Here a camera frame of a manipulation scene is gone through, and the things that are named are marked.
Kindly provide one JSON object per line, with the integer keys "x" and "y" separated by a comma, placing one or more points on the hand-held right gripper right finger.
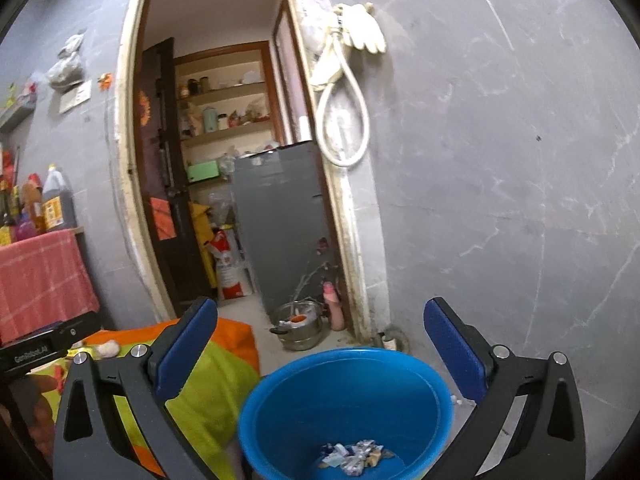
{"x": 455, "y": 355}

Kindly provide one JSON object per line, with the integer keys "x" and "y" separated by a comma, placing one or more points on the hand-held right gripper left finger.
{"x": 185, "y": 350}

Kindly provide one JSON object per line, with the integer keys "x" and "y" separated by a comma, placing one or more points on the white tissue ball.
{"x": 107, "y": 349}

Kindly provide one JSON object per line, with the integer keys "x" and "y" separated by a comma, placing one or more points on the small beige scrap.
{"x": 382, "y": 456}

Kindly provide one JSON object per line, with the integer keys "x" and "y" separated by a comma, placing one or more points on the white wrapper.
{"x": 361, "y": 455}

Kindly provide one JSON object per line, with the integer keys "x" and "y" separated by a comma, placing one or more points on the blue plastic bucket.
{"x": 310, "y": 410}

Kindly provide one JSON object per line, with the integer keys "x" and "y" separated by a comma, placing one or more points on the colourful patchwork blanket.
{"x": 215, "y": 385}

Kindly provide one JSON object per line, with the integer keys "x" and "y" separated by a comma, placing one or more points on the pink checked cloth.
{"x": 45, "y": 280}

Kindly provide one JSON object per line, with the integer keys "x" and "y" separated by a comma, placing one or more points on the red and white sack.
{"x": 230, "y": 270}

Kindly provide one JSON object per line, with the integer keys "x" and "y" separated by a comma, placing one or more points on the yellow bag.
{"x": 202, "y": 240}

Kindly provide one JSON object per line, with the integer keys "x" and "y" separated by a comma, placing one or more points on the metal pot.
{"x": 300, "y": 327}

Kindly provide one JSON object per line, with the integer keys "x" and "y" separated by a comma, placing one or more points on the pink and beige bottle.
{"x": 334, "y": 307}

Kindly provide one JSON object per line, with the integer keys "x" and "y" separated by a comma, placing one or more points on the red paper sticker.
{"x": 162, "y": 217}

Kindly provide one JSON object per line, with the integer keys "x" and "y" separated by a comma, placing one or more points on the orange sauce bottle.
{"x": 32, "y": 207}

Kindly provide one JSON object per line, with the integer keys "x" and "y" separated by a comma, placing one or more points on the large cooking oil bottle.
{"x": 59, "y": 205}

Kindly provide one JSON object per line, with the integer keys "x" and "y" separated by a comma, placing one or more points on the dry twigs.
{"x": 312, "y": 280}

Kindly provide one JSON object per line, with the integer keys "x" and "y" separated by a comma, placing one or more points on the grey washing machine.
{"x": 280, "y": 225}

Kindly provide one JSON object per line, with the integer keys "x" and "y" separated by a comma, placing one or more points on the green box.
{"x": 204, "y": 171}

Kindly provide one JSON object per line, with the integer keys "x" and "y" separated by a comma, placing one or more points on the dark wooden door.
{"x": 155, "y": 170}

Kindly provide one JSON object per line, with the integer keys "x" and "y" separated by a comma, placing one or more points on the green canister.
{"x": 210, "y": 120}

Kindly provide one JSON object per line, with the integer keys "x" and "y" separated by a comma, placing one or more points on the hanging plastic bag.
{"x": 66, "y": 67}

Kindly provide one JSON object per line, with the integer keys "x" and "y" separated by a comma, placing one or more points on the white rubber gloves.
{"x": 367, "y": 32}

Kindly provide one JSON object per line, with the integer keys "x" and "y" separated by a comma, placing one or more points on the grey wall basket shelf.
{"x": 17, "y": 115}

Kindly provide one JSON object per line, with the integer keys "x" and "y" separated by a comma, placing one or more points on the white wall switch plate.
{"x": 75, "y": 96}

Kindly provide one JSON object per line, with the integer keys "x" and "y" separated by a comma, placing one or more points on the wooden wall shelf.
{"x": 225, "y": 95}

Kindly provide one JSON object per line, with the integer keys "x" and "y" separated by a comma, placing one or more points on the orange wall hook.
{"x": 105, "y": 81}

